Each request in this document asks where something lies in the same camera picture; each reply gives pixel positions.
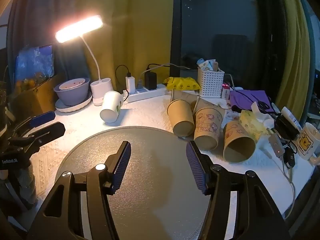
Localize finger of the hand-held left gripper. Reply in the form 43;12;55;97
9;121;66;153
14;111;56;132

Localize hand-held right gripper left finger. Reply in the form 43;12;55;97
26;141;132;240

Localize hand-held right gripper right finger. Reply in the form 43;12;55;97
186;140;292;240

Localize brown paper cup cartoon print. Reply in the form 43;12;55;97
193;107;223;151
222;120;256;164

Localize plain brown paper cup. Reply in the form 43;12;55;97
171;89;201;110
167;99;196;137

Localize white cup with green print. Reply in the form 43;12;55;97
99;90;124;123

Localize cardboard box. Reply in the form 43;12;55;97
9;74;63;117

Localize round grey tray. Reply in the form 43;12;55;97
54;126;238;240

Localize pale round plate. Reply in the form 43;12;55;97
55;91;93;113

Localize purple bowl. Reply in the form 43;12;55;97
53;77;91;106

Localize yellow tissue pack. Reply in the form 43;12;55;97
238;102;275;141

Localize white power strip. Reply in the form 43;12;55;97
123;83;173;103

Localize white charger plug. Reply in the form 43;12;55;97
125;76;136;94

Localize yellow snack packet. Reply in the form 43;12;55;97
162;77;201;91

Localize white plastic basket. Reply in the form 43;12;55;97
197;66;225;99

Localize purple pouch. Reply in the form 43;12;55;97
229;90;273;113

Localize black charger plug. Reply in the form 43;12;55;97
145;72;158;91

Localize black scissors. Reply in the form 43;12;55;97
254;100;272;111

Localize black car key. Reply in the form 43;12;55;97
285;146;296;170

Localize black case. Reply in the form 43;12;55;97
275;115;300;141

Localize white desk lamp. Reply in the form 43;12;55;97
55;15;114;106

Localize packets in basket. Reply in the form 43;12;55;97
196;58;221;72

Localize grey curtain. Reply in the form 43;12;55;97
7;0;81;82

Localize white tube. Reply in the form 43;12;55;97
281;106;302;131

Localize white mug bear print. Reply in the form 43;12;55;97
296;123;320;166

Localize yellow curtain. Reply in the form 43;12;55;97
274;0;316;112
74;0;176;87

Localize small white device with cable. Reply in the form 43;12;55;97
266;127;297;218

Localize black cable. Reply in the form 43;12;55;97
115;65;131;101

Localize white cable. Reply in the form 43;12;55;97
139;63;198;81

